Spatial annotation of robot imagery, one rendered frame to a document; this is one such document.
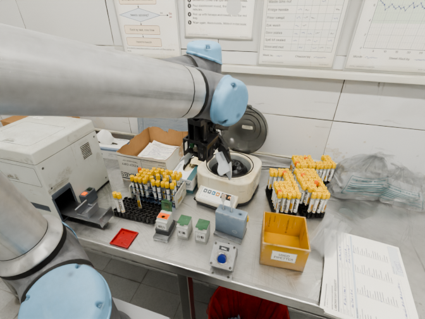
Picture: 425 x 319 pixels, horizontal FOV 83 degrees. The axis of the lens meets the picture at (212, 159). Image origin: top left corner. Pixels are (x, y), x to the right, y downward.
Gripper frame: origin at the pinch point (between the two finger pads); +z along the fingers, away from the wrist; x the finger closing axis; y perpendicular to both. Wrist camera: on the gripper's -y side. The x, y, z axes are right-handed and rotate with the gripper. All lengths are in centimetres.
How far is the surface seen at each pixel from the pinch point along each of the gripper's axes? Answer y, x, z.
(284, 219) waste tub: -8.9, 23.9, 17.1
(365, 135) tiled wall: -61, 44, 6
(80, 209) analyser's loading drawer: 18, -42, 21
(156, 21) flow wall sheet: -43, -49, -33
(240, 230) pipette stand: -0.2, 12.0, 20.1
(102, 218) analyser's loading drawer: 17.2, -32.3, 21.1
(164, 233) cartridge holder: 10.8, -10.7, 23.3
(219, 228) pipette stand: 0.3, 4.9, 23.2
